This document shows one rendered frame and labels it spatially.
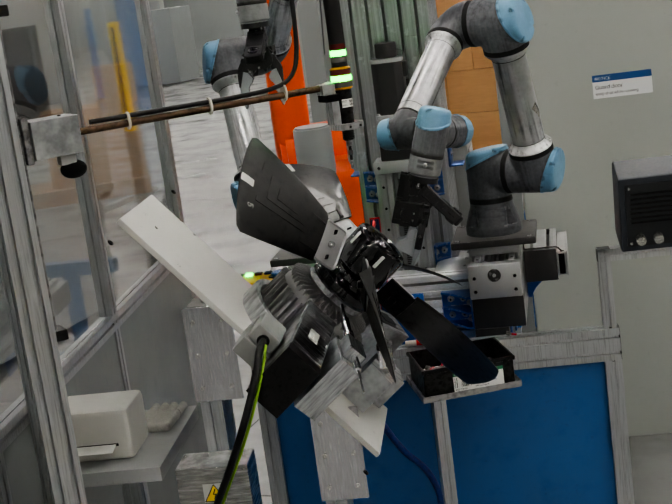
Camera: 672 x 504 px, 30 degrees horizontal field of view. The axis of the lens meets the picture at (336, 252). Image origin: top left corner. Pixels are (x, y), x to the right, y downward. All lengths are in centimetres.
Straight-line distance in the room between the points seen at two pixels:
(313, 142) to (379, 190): 299
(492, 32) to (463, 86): 760
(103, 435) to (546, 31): 237
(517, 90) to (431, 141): 48
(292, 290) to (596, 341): 87
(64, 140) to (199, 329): 49
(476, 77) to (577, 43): 630
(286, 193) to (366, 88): 112
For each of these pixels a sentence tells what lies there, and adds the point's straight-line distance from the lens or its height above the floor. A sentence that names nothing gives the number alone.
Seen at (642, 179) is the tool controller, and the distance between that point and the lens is 295.
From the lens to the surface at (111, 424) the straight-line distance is 262.
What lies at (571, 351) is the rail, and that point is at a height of 81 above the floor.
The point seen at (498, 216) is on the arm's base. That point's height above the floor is 109.
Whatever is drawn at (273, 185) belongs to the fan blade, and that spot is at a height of 139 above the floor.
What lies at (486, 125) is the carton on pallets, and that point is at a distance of 1071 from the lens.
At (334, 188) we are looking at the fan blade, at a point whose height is 131.
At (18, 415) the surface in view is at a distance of 261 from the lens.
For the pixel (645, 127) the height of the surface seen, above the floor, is 112.
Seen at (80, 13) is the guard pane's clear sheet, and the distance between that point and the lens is 337.
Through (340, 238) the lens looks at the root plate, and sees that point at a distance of 254.
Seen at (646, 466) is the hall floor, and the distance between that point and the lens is 448.
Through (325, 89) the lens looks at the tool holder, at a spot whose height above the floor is 154.
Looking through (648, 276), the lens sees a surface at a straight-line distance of 457.
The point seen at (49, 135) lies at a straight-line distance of 234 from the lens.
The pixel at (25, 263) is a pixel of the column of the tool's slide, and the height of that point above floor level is 133.
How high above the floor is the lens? 176
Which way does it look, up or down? 12 degrees down
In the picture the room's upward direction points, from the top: 8 degrees counter-clockwise
